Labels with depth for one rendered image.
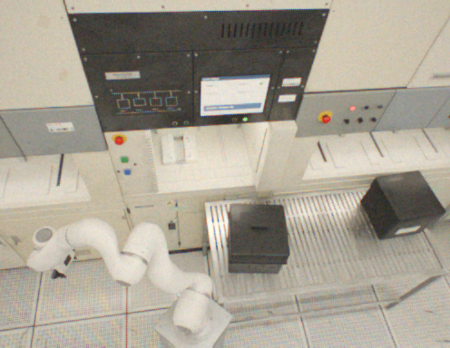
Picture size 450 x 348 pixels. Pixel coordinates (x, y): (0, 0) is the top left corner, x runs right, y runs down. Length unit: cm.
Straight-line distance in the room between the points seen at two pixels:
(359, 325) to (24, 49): 257
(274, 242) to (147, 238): 76
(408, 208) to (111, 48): 165
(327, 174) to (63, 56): 158
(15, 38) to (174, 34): 52
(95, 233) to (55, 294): 171
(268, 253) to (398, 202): 80
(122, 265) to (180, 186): 99
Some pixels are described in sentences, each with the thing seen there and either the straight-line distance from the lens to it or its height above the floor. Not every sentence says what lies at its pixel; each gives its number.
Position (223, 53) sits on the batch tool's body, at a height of 179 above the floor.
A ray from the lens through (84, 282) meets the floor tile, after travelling 287.
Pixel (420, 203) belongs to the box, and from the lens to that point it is 222.
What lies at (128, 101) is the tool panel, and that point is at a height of 157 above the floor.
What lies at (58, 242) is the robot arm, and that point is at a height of 141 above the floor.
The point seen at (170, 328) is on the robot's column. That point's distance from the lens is 190.
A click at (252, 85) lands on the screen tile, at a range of 153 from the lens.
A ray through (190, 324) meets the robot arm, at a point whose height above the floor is 117.
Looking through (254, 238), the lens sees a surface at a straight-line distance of 179.
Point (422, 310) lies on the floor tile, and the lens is 315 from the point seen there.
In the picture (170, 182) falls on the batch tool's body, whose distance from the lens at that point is 211.
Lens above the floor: 261
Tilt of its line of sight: 54 degrees down
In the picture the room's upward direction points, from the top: 7 degrees clockwise
